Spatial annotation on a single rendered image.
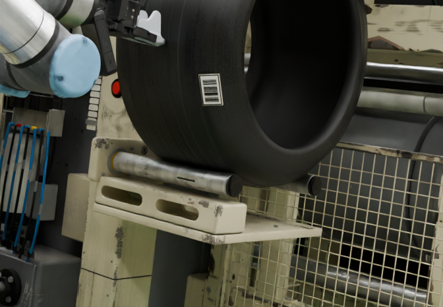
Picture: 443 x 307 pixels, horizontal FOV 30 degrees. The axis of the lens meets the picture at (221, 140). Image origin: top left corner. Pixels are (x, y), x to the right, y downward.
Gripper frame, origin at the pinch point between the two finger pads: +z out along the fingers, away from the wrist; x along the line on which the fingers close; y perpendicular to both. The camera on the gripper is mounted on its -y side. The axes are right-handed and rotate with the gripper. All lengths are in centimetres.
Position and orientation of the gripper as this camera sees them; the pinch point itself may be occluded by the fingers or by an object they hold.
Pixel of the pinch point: (157, 44)
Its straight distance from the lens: 155.4
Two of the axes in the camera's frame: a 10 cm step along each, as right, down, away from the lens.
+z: 6.3, 1.5, 7.6
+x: -7.5, -1.3, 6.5
